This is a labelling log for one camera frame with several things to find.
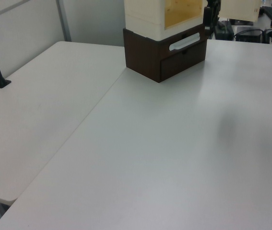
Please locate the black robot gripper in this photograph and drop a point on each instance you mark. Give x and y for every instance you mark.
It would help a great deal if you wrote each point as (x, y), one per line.
(213, 3)

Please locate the cream drawer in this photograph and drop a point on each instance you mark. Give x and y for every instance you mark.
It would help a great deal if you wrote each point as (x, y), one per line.
(239, 9)

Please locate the cream plastic cabinet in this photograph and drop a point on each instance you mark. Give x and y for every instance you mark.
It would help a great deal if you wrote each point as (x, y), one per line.
(145, 16)

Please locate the dark green device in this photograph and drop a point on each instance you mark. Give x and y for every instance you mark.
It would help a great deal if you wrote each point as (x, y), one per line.
(224, 30)

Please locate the black electronics box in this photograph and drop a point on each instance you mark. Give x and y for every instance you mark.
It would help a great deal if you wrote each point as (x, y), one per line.
(249, 34)

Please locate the dark brown drawer front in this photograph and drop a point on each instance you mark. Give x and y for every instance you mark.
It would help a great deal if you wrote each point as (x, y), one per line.
(181, 64)

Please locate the dark brown drawer box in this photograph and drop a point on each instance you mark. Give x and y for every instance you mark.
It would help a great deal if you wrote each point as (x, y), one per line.
(143, 57)

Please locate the grey metal partition post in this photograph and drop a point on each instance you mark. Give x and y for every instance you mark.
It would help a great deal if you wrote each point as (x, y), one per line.
(63, 19)

